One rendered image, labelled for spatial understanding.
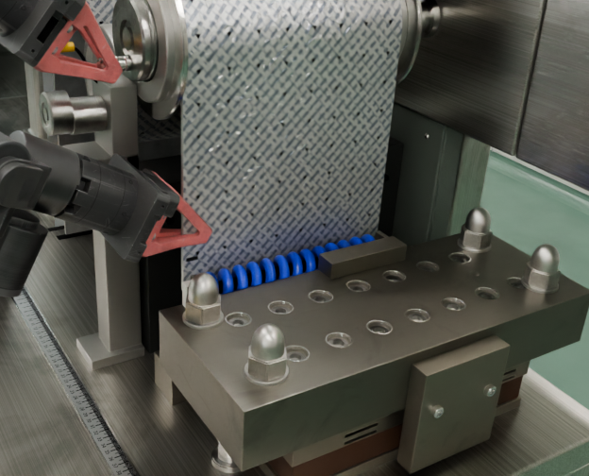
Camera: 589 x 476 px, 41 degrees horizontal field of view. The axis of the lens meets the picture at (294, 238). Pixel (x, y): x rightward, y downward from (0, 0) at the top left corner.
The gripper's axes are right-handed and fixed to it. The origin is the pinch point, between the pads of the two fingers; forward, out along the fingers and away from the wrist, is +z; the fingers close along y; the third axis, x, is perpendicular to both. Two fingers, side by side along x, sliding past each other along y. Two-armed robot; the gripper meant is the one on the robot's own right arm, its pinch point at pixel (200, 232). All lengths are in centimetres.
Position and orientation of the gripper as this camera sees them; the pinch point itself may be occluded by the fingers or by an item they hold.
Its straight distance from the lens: 75.7
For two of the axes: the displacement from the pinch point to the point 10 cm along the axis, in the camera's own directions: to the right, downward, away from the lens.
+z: 7.0, 2.7, 6.6
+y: 5.3, 4.1, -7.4
